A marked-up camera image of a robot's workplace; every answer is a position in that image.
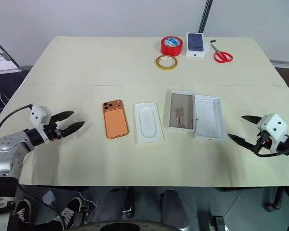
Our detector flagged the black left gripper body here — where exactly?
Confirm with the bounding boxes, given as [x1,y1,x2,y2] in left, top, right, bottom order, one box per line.
[43,121,64,143]

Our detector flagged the orange smartphone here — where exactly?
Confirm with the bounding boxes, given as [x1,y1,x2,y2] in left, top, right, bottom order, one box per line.
[102,99,131,140]

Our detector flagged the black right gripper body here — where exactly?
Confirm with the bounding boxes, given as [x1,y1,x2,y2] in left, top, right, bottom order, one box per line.
[254,129,272,154]

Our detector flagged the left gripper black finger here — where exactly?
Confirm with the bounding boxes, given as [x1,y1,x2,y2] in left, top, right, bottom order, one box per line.
[50,111,75,122]
[60,121,85,139]

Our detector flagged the black metal pole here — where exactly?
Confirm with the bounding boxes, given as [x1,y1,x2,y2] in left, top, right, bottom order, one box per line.
[197,0,214,33]

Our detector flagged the red handled scissors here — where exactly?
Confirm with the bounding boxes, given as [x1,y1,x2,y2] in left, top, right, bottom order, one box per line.
[210,43,234,64]

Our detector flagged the white box purple phone print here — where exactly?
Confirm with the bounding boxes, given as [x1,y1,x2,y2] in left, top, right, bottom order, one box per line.
[185,32,206,59]

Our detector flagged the yellow tape roll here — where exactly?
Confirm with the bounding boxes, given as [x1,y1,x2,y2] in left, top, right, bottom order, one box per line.
[155,54,179,71]

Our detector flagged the grey power adapter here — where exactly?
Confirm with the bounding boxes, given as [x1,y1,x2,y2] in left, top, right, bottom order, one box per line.
[41,190,56,205]

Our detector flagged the red tape roll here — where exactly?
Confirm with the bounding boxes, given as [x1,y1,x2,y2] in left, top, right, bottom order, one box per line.
[160,36,184,57]

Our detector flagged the black white sneaker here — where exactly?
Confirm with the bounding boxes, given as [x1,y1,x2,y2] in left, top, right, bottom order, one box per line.
[59,197,84,224]
[13,198,35,224]

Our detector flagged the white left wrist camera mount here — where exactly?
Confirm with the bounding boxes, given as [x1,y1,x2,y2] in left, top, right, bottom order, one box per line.
[29,104,53,145]

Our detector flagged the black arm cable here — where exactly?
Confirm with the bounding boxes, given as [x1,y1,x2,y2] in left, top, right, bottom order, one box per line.
[254,134,289,158]
[0,104,34,148]

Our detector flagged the white box base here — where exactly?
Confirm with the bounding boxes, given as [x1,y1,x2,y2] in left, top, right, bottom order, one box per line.
[194,94,227,141]

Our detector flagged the white moulded tray insert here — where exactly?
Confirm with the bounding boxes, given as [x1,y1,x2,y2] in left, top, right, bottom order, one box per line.
[133,102,165,145]

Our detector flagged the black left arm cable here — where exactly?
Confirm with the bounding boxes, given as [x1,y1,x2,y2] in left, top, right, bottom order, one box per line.
[0,104,34,148]

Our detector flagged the dark rounded robot part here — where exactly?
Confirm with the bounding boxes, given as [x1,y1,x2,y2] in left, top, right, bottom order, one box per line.
[159,189,191,231]

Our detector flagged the white box lid brown inside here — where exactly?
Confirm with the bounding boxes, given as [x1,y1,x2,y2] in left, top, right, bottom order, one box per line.
[168,90,196,132]

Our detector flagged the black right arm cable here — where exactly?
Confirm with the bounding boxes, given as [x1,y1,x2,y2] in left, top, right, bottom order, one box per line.
[254,134,289,158]

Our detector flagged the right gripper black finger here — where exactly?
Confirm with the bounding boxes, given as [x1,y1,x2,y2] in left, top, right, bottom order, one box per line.
[227,133,258,152]
[241,115,263,126]

